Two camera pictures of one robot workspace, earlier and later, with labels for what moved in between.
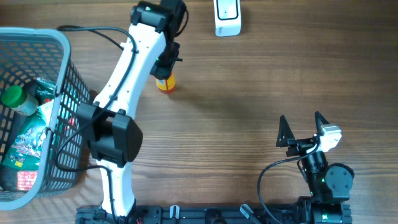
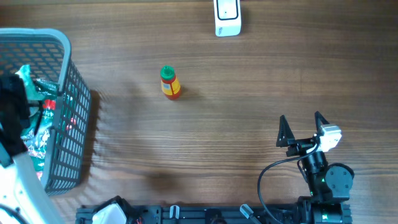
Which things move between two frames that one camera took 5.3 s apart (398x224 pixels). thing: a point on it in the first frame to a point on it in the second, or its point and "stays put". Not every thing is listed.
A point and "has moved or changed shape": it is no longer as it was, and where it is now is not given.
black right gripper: [288, 139] stays put
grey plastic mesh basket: [27, 53] stays put
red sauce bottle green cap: [166, 86] has moved or changed shape
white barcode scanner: [227, 17] stays put
